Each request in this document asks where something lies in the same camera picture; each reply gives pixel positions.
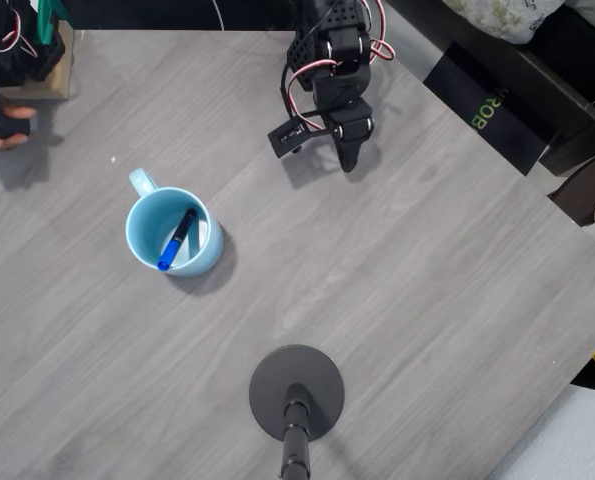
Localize blue capped black marker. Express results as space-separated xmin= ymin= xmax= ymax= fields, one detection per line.
xmin=155 ymin=207 xmax=198 ymax=273

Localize black leader arm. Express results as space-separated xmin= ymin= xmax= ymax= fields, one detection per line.
xmin=0 ymin=0 xmax=67 ymax=159

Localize light blue ceramic mug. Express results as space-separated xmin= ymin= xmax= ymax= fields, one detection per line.
xmin=124 ymin=167 xmax=224 ymax=279

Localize person's hand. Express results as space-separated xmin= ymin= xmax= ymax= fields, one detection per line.
xmin=0 ymin=103 xmax=39 ymax=154

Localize black box with green letters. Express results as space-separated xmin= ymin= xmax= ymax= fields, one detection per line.
xmin=422 ymin=40 xmax=562 ymax=177

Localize floral patterned pillow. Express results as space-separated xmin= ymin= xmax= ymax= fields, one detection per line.
xmin=441 ymin=0 xmax=568 ymax=45

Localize dark wooden furniture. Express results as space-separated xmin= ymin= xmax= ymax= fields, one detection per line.
xmin=384 ymin=0 xmax=595 ymax=177

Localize dark round chair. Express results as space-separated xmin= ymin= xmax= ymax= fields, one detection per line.
xmin=546 ymin=144 xmax=595 ymax=229

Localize wooden base board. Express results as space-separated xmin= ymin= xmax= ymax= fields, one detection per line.
xmin=0 ymin=19 xmax=76 ymax=102

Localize green plastic clamp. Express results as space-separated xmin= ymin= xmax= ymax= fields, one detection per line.
xmin=30 ymin=0 xmax=72 ymax=49

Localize light grey fabric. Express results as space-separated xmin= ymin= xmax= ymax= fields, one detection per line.
xmin=486 ymin=383 xmax=595 ymax=480

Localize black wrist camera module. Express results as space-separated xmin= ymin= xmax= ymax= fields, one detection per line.
xmin=267 ymin=109 xmax=328 ymax=159

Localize red white servo wires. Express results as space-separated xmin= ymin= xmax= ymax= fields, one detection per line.
xmin=285 ymin=0 xmax=396 ymax=120

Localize black camera cable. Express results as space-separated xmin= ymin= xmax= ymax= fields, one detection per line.
xmin=277 ymin=0 xmax=346 ymax=134

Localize black round-base camera stand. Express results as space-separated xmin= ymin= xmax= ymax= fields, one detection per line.
xmin=248 ymin=343 xmax=346 ymax=480

